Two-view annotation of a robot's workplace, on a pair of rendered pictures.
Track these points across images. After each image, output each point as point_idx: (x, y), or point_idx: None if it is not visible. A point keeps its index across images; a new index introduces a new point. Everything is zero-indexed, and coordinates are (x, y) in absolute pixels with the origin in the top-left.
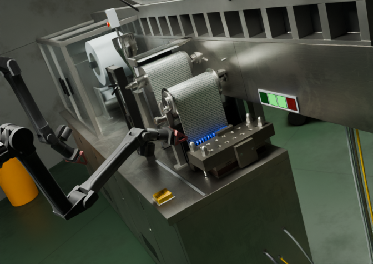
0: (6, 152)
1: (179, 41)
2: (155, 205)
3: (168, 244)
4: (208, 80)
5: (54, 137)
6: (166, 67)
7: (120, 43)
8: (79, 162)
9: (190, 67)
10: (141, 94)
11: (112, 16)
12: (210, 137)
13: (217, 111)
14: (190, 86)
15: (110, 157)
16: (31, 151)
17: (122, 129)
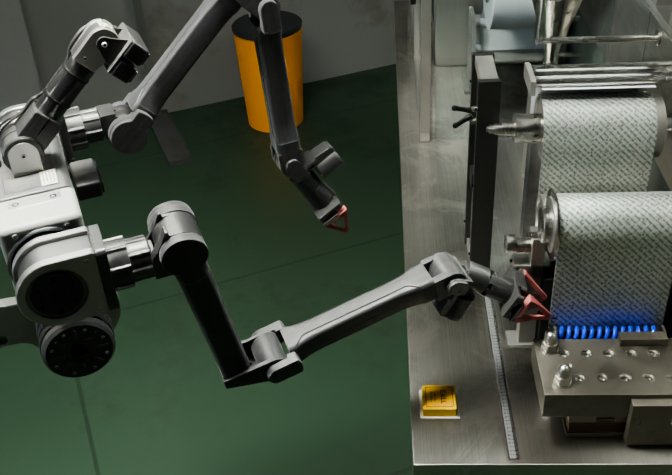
0: (149, 269)
1: (666, 71)
2: (413, 413)
3: None
4: (666, 224)
5: (301, 167)
6: (596, 128)
7: (538, 0)
8: (330, 226)
9: (656, 147)
10: None
11: None
12: (603, 334)
13: (651, 291)
14: (614, 219)
15: (363, 298)
16: (196, 278)
17: None
